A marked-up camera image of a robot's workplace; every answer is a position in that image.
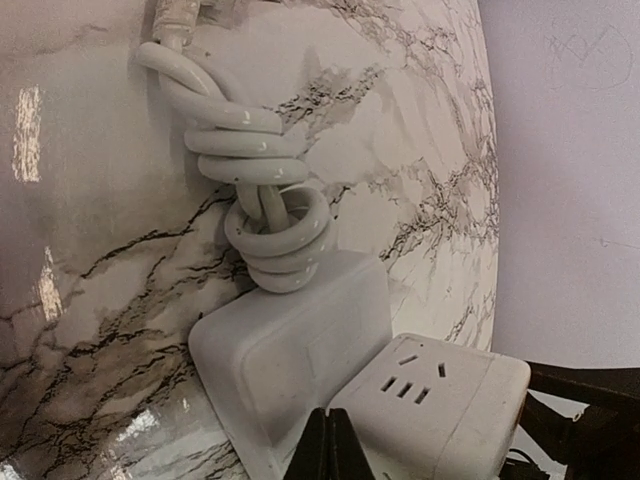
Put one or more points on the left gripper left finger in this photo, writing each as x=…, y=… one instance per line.
x=310, y=458

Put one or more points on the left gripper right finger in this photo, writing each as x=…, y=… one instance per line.
x=346, y=457

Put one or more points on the white cube socket adapter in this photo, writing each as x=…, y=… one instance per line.
x=428, y=409

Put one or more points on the long white power strip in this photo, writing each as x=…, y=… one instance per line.
x=267, y=360

